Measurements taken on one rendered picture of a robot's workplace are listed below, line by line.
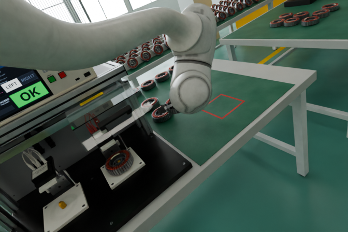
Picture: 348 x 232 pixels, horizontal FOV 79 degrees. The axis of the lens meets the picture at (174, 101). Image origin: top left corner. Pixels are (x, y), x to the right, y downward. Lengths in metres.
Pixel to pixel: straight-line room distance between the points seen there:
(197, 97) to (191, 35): 0.15
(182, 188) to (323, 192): 1.06
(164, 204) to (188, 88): 0.43
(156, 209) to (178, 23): 0.56
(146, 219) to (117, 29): 0.58
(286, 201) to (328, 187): 0.26
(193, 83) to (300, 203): 1.24
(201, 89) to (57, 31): 0.31
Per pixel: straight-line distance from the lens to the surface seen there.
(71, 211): 0.91
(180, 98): 0.48
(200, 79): 0.48
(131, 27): 0.36
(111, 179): 0.89
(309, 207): 1.57
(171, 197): 0.76
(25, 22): 0.27
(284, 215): 1.54
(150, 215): 0.76
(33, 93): 0.89
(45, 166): 0.94
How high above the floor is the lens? 1.33
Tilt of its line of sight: 28 degrees down
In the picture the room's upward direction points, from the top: 21 degrees counter-clockwise
